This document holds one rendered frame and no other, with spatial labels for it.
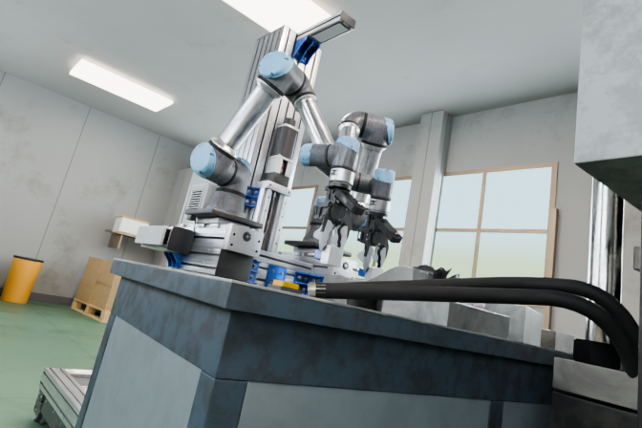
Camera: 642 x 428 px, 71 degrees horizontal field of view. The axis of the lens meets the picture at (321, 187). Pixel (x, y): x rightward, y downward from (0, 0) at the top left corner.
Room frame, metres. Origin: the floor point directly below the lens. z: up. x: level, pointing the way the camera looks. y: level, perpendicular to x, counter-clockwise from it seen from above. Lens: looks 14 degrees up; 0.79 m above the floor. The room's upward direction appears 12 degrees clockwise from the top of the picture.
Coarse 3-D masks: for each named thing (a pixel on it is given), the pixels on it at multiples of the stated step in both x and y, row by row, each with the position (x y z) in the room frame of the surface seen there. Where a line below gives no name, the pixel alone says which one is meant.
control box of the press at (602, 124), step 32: (608, 0) 0.60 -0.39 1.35; (640, 0) 0.56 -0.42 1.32; (608, 32) 0.60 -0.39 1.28; (640, 32) 0.56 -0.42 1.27; (608, 64) 0.59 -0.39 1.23; (640, 64) 0.56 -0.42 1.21; (608, 96) 0.59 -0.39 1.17; (640, 96) 0.56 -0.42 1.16; (576, 128) 0.63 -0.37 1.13; (608, 128) 0.59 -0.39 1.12; (640, 128) 0.56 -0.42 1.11; (576, 160) 0.63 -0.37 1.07; (608, 160) 0.59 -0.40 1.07; (640, 160) 0.57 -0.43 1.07; (640, 192) 0.69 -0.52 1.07; (640, 256) 0.66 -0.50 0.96; (640, 288) 0.66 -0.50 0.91; (640, 320) 0.65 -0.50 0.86; (640, 352) 0.65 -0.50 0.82; (640, 384) 0.65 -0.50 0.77; (640, 416) 0.65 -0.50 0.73
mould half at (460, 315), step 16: (384, 272) 1.26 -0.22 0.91; (400, 272) 1.21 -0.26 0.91; (416, 272) 1.18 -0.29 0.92; (384, 304) 1.24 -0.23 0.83; (400, 304) 1.19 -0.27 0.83; (416, 304) 1.15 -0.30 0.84; (432, 304) 1.11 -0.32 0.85; (448, 304) 1.07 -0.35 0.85; (464, 304) 1.29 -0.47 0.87; (432, 320) 1.10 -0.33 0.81; (448, 320) 1.07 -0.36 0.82; (464, 320) 1.11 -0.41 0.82; (480, 320) 1.14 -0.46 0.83; (496, 320) 1.18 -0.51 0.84; (496, 336) 1.18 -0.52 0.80
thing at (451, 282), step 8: (400, 280) 0.93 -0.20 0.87; (408, 280) 0.93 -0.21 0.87; (416, 280) 0.92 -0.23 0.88; (424, 280) 0.92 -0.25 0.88; (432, 280) 0.92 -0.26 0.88; (440, 280) 0.92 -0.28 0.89; (448, 280) 0.92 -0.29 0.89; (456, 280) 0.92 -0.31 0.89; (464, 280) 0.92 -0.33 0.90; (472, 280) 0.92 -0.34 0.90; (480, 280) 0.92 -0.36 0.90; (488, 280) 0.92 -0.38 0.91
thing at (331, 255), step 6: (330, 246) 1.27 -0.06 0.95; (336, 246) 1.28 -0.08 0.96; (318, 252) 1.32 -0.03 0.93; (324, 252) 1.29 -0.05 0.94; (330, 252) 1.27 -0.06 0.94; (336, 252) 1.29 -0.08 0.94; (342, 252) 1.30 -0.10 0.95; (318, 258) 1.32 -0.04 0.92; (324, 258) 1.29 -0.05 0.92; (330, 258) 1.27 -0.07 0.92; (336, 258) 1.29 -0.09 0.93; (324, 264) 1.30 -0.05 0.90; (330, 264) 1.28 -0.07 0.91; (336, 264) 1.29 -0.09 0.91
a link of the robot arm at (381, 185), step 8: (376, 168) 1.51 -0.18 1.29; (376, 176) 1.50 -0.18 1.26; (384, 176) 1.48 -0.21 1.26; (392, 176) 1.49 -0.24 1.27; (376, 184) 1.50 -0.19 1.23; (384, 184) 1.49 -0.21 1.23; (392, 184) 1.50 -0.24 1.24; (376, 192) 1.50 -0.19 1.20; (384, 192) 1.50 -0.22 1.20; (392, 192) 1.52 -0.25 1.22; (384, 200) 1.50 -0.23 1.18
